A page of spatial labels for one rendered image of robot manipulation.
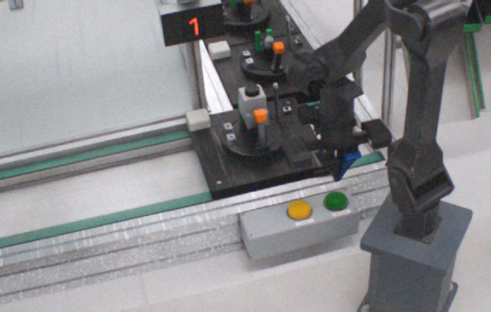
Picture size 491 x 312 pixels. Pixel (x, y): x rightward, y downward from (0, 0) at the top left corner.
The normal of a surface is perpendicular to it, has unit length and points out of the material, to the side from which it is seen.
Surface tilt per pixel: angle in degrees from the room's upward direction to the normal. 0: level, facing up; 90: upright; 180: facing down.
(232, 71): 0
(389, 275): 90
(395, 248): 0
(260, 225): 0
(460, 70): 45
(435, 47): 102
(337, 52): 66
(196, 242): 90
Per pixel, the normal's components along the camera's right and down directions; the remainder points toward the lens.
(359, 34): -0.82, 0.40
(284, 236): 0.26, 0.60
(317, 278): -0.07, -0.77
